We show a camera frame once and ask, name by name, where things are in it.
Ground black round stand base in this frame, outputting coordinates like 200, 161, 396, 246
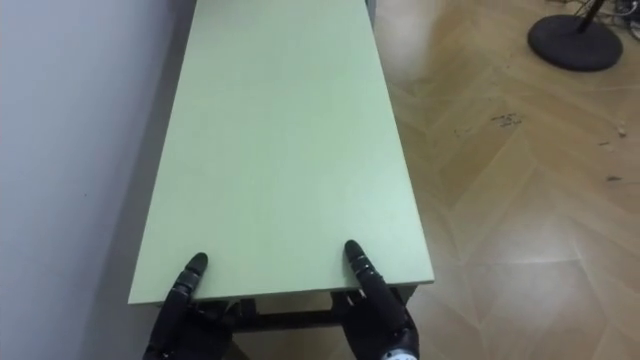
527, 0, 624, 73

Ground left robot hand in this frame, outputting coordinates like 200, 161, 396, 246
142, 252, 257, 360

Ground black floor cables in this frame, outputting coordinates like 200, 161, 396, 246
549, 0, 640, 42

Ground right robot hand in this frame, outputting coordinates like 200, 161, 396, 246
329, 239, 421, 360

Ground pale green desk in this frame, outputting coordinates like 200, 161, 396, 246
127, 0, 435, 360

